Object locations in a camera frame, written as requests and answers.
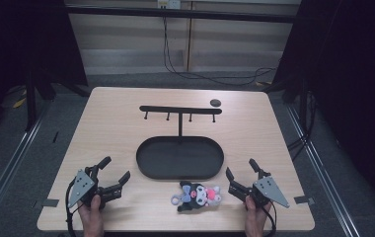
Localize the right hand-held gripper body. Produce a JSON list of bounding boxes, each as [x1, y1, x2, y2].
[[227, 175, 291, 209]]

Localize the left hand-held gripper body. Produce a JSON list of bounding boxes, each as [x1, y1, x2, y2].
[[66, 165, 124, 210]]

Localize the black plush toy keychain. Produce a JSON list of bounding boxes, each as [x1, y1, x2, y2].
[[170, 180, 224, 213]]

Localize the black hook rack with tray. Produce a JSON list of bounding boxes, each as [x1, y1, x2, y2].
[[135, 105, 226, 182]]

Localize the person's right hand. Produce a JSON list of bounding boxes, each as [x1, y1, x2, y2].
[[243, 195, 272, 237]]

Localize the person's left hand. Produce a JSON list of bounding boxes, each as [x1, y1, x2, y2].
[[76, 195, 106, 237]]

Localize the black tape mark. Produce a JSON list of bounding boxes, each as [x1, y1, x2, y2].
[[293, 195, 316, 206], [40, 197, 60, 208]]

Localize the black metal stand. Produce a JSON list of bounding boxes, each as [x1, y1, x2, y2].
[[23, 67, 59, 133]]

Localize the yellow tape strip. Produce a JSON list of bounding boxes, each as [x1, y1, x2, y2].
[[12, 96, 28, 110]]

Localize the black curtain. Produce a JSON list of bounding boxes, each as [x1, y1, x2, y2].
[[0, 0, 90, 146], [271, 0, 375, 211]]

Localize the black horizontal bar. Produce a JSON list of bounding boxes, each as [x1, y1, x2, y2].
[[64, 4, 298, 25]]

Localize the left hand-held gripper cable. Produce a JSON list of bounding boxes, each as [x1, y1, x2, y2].
[[64, 178, 79, 237]]

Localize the hand-held gripper cable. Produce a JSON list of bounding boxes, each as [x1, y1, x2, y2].
[[262, 199, 278, 237], [64, 178, 79, 237]]

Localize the right hand-held gripper cable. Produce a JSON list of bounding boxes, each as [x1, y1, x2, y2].
[[262, 199, 278, 237]]

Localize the black floor cables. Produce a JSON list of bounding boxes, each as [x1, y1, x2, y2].
[[286, 91, 319, 163]]

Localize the metal floor rail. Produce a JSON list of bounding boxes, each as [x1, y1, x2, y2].
[[0, 98, 51, 230], [285, 104, 362, 237]]

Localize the black wall cable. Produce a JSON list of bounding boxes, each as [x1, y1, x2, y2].
[[161, 15, 278, 88]]

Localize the white wall socket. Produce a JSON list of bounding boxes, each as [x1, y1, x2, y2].
[[156, 0, 182, 10]]

